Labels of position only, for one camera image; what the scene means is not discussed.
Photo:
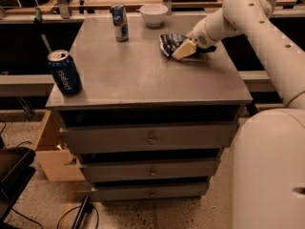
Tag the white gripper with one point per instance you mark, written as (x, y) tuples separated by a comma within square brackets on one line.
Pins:
[(199, 36)]

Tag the blue chip bag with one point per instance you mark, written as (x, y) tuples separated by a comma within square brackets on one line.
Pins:
[(170, 42)]

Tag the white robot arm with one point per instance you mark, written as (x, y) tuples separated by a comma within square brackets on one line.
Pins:
[(268, 173)]

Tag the tall blue energy drink can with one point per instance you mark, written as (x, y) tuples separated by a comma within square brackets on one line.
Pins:
[(120, 22)]

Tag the blue pepsi can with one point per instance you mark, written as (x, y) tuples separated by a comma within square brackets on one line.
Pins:
[(64, 72)]

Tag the white bowl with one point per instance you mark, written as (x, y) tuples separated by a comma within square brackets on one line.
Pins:
[(153, 14)]

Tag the grey drawer cabinet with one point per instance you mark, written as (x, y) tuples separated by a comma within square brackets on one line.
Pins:
[(133, 83)]

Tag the middle grey drawer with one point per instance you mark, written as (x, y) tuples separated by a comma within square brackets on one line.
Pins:
[(141, 170)]

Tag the grey drawer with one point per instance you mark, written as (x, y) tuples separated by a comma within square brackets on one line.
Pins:
[(141, 170), (176, 190), (115, 139)]

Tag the top grey drawer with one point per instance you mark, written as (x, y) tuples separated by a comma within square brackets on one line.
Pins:
[(115, 139)]

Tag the bottom grey drawer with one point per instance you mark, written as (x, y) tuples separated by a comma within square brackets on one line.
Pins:
[(176, 190)]

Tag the wooden box on floor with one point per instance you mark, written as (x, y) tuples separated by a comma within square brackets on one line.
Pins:
[(53, 154)]

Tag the black equipment on floor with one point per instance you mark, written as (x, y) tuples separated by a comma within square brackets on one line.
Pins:
[(15, 174)]

